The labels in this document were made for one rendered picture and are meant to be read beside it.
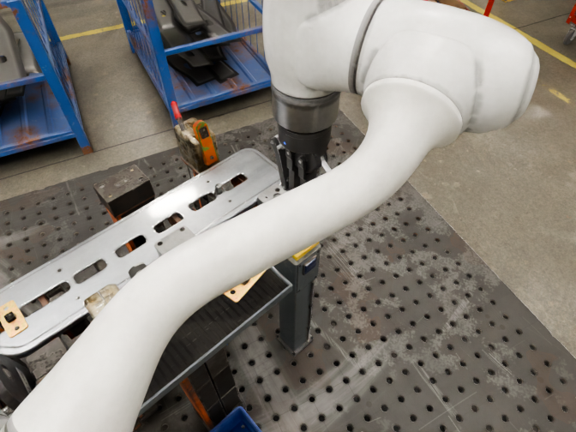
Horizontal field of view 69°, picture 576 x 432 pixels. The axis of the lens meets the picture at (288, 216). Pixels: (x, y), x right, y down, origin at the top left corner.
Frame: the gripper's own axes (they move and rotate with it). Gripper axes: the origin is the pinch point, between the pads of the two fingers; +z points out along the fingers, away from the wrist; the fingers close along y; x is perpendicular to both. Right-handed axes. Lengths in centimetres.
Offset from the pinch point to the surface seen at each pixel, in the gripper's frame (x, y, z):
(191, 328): 25.2, -1.1, 8.4
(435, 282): -43, -15, 54
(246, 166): -14.5, 36.3, 24.3
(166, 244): 18.2, 19.9, 13.3
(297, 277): 3.3, -2.8, 14.7
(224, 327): 21.2, -4.4, 8.3
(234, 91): -102, 168, 106
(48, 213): 32, 90, 54
